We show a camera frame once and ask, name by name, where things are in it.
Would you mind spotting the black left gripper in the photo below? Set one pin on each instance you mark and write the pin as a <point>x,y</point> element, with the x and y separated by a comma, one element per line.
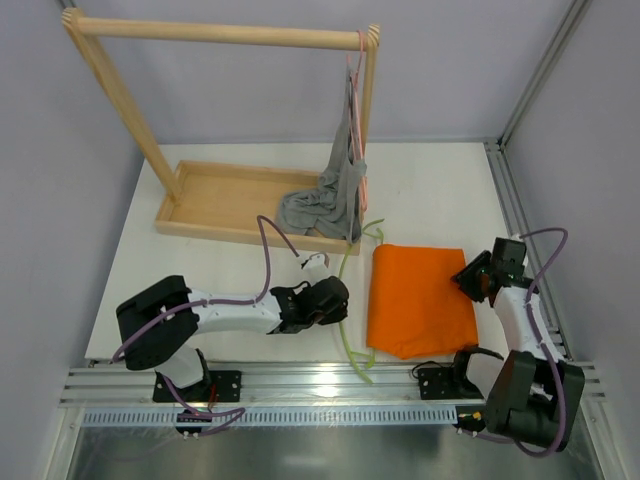
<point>330,304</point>

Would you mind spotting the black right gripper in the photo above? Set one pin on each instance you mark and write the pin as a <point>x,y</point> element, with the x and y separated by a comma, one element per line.
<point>467,279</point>

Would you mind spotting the orange trousers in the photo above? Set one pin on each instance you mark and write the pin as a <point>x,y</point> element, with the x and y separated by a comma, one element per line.
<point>415,310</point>

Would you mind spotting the green plastic hanger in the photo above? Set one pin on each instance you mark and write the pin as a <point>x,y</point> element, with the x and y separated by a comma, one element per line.
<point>361,362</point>

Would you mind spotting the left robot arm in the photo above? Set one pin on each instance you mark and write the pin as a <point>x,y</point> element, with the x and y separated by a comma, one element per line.
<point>156,324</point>

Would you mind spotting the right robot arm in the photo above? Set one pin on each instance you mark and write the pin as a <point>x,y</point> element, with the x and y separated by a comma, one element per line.
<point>532,393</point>

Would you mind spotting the grey shirt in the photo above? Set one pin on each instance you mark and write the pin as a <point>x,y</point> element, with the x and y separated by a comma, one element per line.
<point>331,207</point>

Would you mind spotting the aluminium corner frame post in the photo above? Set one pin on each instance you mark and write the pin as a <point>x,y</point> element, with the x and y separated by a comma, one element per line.
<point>496,149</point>

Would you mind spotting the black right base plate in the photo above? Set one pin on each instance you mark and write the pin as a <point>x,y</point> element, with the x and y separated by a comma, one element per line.
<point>438,384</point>

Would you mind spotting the aluminium front rail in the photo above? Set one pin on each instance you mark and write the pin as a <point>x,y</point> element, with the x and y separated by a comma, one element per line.
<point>272,394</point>

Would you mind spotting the pink wire hanger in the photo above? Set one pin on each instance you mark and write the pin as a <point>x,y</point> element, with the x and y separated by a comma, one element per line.
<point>355,124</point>

